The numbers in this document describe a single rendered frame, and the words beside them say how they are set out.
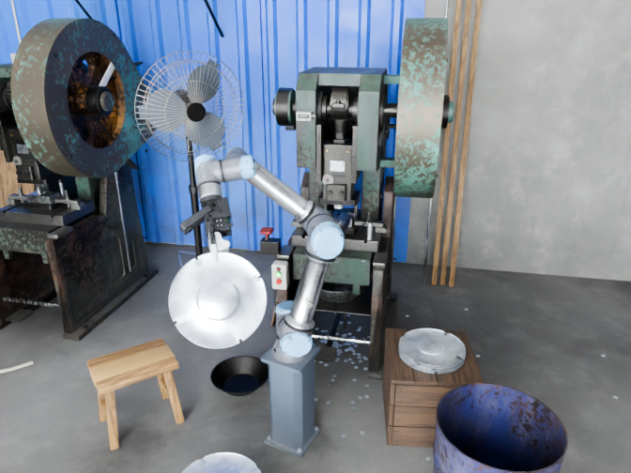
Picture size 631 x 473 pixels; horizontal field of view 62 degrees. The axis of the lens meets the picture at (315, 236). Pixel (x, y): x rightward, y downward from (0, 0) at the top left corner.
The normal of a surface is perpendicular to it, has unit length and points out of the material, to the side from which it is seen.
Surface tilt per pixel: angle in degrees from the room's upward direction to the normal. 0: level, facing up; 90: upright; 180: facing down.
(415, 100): 76
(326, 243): 83
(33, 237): 90
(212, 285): 56
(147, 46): 90
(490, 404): 88
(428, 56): 50
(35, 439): 0
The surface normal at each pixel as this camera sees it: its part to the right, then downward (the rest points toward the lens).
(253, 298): 0.14, -0.22
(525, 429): -0.80, 0.19
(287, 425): -0.47, 0.33
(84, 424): 0.00, -0.92
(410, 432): -0.07, 0.38
